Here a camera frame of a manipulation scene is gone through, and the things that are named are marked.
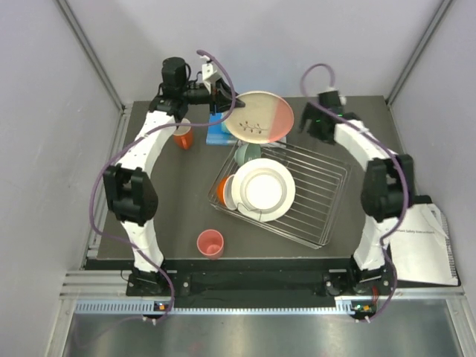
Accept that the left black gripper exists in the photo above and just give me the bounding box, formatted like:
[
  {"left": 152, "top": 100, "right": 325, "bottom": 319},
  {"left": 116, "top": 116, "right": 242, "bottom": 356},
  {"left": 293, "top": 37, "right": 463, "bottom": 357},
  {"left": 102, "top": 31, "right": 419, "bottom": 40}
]
[{"left": 180, "top": 78, "right": 245, "bottom": 116}]

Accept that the pink cream floral plate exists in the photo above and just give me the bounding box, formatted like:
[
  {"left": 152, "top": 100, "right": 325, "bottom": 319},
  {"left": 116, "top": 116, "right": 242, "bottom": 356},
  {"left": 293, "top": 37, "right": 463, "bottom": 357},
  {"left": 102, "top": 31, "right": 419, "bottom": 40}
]
[{"left": 224, "top": 91, "right": 295, "bottom": 144}]

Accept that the orange mug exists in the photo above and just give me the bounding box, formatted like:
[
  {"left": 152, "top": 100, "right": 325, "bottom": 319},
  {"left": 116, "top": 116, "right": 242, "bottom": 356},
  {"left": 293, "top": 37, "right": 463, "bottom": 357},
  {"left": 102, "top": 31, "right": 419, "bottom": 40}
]
[{"left": 173, "top": 118, "right": 193, "bottom": 149}]

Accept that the mint green bowl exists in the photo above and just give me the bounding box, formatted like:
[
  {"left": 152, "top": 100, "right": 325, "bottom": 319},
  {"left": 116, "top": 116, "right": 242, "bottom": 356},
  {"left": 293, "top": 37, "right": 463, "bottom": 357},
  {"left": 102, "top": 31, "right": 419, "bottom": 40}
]
[{"left": 234, "top": 144, "right": 261, "bottom": 167}]

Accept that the chrome wire dish rack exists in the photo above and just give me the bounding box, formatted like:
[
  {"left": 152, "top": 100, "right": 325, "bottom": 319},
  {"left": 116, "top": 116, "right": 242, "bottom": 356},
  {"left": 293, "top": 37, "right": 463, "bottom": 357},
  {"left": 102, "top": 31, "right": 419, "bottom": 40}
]
[{"left": 208, "top": 142, "right": 349, "bottom": 249}]

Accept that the white blue-rimmed plate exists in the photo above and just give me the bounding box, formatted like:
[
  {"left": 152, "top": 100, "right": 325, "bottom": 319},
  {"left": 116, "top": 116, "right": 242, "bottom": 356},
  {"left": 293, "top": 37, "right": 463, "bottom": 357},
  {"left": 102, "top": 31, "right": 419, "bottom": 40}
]
[{"left": 231, "top": 158, "right": 296, "bottom": 222}]

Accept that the orange white bowl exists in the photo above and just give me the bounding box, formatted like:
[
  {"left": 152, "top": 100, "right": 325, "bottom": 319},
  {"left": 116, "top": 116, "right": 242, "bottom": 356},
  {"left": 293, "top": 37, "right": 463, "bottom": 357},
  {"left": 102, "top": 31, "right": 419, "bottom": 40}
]
[{"left": 216, "top": 175, "right": 237, "bottom": 210}]

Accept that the pink plastic cup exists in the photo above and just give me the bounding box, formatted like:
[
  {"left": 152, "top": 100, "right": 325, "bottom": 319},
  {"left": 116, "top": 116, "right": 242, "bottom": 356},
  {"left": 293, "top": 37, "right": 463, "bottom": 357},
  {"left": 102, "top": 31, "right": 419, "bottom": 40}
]
[{"left": 196, "top": 229, "right": 224, "bottom": 260}]

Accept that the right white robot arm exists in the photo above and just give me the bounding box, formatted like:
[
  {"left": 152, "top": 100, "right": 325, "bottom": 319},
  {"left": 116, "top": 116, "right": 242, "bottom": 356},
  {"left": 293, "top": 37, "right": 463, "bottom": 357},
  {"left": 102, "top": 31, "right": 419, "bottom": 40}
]
[{"left": 300, "top": 89, "right": 414, "bottom": 295}]

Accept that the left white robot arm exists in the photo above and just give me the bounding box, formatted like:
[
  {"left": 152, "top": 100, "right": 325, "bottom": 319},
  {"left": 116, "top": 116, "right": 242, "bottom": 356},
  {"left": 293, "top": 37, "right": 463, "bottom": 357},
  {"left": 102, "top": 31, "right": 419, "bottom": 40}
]
[{"left": 102, "top": 50, "right": 245, "bottom": 296}]

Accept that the blue book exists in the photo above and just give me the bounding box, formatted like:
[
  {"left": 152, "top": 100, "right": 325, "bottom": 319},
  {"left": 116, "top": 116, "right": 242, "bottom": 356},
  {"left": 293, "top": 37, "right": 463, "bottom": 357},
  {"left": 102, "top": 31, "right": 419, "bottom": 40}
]
[{"left": 206, "top": 113, "right": 237, "bottom": 146}]

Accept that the white paper sheet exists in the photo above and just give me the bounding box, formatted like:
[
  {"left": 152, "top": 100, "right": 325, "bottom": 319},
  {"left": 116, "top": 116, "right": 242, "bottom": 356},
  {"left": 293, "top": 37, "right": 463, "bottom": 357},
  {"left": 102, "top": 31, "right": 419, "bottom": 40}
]
[{"left": 386, "top": 202, "right": 460, "bottom": 287}]

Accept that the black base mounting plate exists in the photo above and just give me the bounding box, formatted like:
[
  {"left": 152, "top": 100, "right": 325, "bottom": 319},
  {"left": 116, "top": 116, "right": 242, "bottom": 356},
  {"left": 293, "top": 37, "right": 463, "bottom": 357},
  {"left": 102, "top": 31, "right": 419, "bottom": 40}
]
[{"left": 86, "top": 258, "right": 394, "bottom": 307}]

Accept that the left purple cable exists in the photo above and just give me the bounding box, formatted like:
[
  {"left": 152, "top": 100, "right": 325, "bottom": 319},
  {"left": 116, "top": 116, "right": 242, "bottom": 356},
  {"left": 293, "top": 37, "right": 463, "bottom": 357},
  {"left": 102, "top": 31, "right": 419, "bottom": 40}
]
[{"left": 89, "top": 48, "right": 237, "bottom": 324}]

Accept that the purple cable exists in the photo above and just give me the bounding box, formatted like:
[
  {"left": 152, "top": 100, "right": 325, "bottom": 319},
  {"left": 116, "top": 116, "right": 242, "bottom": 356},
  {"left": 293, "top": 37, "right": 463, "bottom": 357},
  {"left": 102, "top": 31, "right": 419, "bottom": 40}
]
[
  {"left": 89, "top": 48, "right": 237, "bottom": 324},
  {"left": 300, "top": 63, "right": 414, "bottom": 323}
]

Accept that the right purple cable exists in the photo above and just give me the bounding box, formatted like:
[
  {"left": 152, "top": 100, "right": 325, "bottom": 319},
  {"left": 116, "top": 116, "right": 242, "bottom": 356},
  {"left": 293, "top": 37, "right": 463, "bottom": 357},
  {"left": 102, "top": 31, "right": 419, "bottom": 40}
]
[{"left": 300, "top": 63, "right": 414, "bottom": 323}]

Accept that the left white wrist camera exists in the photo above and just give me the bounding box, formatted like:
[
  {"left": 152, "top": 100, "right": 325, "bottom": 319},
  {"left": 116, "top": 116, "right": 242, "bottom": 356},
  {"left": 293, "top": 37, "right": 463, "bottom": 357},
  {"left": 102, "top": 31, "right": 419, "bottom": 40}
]
[{"left": 199, "top": 54, "right": 221, "bottom": 92}]

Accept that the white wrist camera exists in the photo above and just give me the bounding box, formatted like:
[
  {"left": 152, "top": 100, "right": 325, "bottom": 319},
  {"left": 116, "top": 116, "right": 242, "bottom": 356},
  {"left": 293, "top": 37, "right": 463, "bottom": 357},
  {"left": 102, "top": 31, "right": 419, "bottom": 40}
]
[
  {"left": 199, "top": 54, "right": 221, "bottom": 92},
  {"left": 325, "top": 86, "right": 347, "bottom": 106}
]

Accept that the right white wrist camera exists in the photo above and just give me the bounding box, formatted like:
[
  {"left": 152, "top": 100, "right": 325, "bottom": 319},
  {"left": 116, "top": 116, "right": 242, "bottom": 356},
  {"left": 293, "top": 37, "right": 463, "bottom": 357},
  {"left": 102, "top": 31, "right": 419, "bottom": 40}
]
[{"left": 325, "top": 86, "right": 347, "bottom": 106}]

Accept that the grey slotted cable duct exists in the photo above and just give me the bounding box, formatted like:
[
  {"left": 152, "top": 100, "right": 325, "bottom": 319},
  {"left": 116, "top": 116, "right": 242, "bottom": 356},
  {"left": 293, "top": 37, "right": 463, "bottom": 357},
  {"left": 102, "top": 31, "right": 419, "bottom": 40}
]
[{"left": 74, "top": 297, "right": 363, "bottom": 316}]

